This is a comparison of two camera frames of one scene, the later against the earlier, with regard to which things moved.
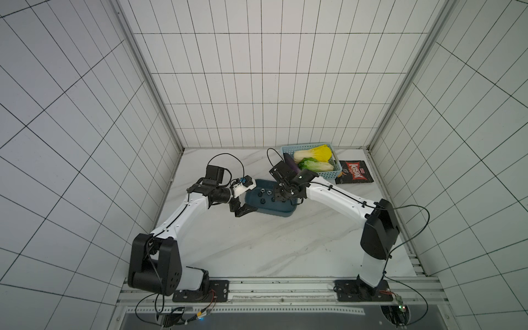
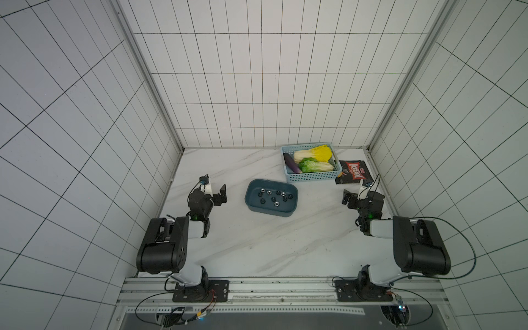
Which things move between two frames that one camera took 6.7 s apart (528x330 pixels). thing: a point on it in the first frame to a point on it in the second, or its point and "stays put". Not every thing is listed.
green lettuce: (313, 164) stays put
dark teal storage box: (262, 199) stays put
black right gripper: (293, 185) to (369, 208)
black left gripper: (241, 210) to (217, 200)
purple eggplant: (289, 159) stays put
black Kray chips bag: (353, 171) stays put
